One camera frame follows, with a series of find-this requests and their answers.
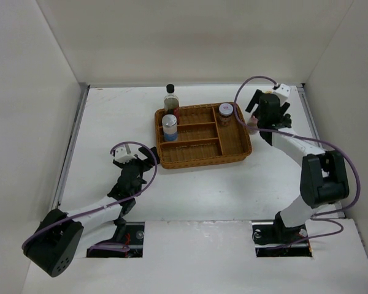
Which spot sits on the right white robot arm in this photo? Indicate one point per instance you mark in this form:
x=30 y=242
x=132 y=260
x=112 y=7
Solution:
x=323 y=174

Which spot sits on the metal table rail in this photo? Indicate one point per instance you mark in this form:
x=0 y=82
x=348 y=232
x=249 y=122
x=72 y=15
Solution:
x=58 y=192
x=307 y=110

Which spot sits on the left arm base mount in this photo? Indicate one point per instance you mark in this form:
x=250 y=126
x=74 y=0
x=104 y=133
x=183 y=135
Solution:
x=126 y=242

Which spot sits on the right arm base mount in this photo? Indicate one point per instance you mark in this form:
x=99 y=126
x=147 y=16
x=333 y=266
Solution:
x=274 y=239

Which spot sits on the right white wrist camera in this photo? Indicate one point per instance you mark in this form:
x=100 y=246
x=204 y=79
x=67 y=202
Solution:
x=282 y=90

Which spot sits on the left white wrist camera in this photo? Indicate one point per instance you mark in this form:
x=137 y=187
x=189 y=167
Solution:
x=123 y=154

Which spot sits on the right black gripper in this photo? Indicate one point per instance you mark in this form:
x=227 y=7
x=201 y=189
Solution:
x=254 y=100

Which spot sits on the brown wicker divided tray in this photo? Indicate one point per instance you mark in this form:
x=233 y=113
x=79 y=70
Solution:
x=202 y=140

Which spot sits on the dark sauce bottle black cap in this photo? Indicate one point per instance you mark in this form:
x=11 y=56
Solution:
x=171 y=102

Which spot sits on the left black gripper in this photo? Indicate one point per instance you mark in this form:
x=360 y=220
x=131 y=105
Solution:
x=149 y=155

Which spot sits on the silver lid spice jar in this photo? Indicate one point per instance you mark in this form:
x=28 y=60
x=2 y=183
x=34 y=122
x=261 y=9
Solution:
x=169 y=124

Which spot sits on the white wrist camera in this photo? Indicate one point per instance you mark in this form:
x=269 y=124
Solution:
x=282 y=90
x=123 y=154

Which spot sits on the white lid glass jar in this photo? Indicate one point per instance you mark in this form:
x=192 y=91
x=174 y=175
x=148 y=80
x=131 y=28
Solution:
x=225 y=112

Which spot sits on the left metal table rail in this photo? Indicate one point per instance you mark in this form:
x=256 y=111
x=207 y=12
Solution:
x=58 y=192

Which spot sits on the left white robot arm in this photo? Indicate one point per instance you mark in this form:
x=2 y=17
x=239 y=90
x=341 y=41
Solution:
x=99 y=228

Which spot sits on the right metal table rail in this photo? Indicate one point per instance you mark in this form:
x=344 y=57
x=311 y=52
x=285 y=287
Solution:
x=307 y=110

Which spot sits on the pink lid spice bottle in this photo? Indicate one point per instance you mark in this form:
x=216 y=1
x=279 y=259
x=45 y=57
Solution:
x=252 y=122

